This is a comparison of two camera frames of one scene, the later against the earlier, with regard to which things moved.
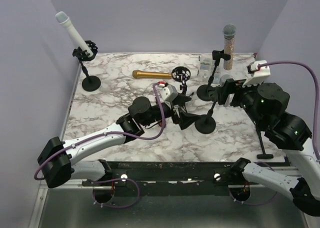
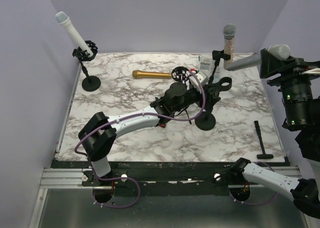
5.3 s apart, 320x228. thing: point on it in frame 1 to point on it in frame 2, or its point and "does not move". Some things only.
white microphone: (63, 19) does not move
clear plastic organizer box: (206, 67) does not move
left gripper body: (175, 119) to (194, 96)
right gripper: (232, 86) to (270, 64)
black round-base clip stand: (207, 92) does not move
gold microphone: (138, 74) does not move
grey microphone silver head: (223, 80) to (282, 51)
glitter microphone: (229, 32) does not move
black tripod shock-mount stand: (181, 74) does not move
